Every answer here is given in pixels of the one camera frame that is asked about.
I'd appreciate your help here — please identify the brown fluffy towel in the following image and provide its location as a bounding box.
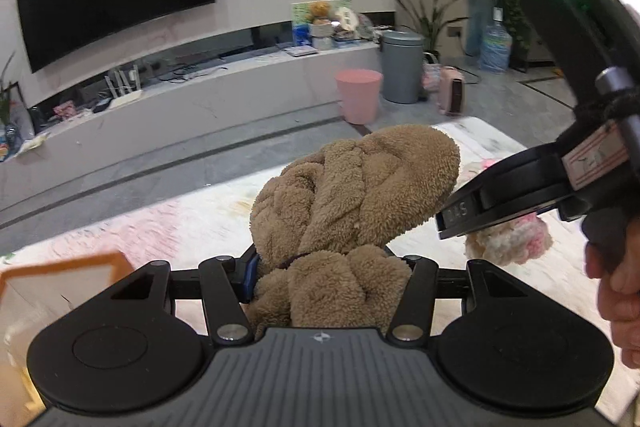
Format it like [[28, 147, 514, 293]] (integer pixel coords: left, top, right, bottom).
[[245, 124, 460, 336]]

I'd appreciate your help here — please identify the person's right hand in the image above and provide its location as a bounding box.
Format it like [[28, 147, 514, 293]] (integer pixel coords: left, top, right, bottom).
[[585, 219, 640, 369]]

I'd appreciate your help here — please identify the blue water jug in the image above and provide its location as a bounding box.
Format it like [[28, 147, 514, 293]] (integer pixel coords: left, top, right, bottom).
[[480, 8, 512, 72]]

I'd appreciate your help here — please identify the pink white fluffy cloth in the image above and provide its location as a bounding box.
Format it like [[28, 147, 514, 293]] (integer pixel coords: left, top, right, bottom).
[[463, 156, 554, 267]]

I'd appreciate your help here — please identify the green potted floor plant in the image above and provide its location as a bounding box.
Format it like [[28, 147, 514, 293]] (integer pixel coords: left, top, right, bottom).
[[394, 0, 468, 55]]

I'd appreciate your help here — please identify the small pink heater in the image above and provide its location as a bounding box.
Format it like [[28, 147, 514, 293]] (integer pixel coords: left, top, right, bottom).
[[437, 66, 465, 116]]

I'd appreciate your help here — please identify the grey lidded trash can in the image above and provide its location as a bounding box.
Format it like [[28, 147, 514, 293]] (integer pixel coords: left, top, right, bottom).
[[380, 30, 424, 104]]

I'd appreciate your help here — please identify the orange cardboard storage box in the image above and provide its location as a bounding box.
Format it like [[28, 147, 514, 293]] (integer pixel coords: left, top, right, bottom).
[[1, 251, 134, 426]]

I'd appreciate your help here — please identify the white wifi router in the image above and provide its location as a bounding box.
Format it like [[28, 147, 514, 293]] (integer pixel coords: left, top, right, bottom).
[[104, 65, 142, 108]]

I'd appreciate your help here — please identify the white marble TV console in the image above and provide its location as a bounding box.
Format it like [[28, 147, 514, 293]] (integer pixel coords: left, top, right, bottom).
[[1, 43, 381, 208]]

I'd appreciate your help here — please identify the pink round waste bin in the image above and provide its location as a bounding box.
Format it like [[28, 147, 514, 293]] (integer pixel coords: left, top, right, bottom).
[[335, 68, 383, 126]]

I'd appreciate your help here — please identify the teddy bear on console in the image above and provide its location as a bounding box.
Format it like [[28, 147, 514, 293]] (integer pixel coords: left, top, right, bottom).
[[307, 0, 331, 25]]

